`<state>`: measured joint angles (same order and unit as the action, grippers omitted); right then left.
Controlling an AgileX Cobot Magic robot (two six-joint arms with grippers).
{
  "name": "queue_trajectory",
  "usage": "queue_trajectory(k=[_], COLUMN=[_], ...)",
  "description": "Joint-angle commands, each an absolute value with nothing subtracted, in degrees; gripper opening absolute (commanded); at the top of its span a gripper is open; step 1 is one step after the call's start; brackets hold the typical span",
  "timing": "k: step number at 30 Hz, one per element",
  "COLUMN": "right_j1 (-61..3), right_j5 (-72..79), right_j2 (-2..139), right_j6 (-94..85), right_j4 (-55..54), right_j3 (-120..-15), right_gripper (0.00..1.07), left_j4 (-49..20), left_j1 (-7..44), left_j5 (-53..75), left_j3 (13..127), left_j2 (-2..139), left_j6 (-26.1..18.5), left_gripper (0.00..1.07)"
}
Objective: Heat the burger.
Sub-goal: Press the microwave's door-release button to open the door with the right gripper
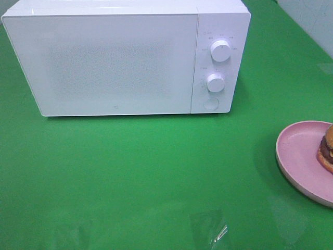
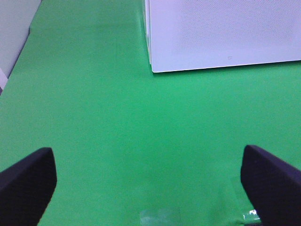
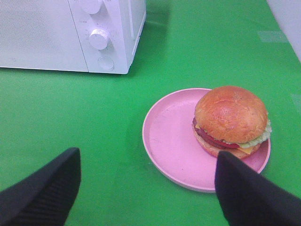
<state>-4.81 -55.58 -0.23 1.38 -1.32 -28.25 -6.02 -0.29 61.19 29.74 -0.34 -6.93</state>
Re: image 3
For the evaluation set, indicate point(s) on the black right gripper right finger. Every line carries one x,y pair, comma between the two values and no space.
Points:
248,199

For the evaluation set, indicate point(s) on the white microwave oven body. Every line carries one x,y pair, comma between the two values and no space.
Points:
123,20

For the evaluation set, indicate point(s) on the pink round plate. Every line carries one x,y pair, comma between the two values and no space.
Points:
170,143

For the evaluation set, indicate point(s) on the burger with sesame bun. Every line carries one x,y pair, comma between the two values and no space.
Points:
231,119

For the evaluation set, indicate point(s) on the upper white microwave knob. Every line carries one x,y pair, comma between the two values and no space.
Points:
91,6

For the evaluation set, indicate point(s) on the lower white microwave knob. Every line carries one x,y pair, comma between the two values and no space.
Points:
99,39

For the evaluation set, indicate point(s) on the white microwave knob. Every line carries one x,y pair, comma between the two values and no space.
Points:
99,39
91,6

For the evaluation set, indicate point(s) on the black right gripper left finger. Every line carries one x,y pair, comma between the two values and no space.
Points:
46,197

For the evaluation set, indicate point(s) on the round white door button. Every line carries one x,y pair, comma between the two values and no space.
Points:
106,63

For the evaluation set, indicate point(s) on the white microwave door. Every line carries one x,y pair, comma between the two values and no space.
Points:
39,34

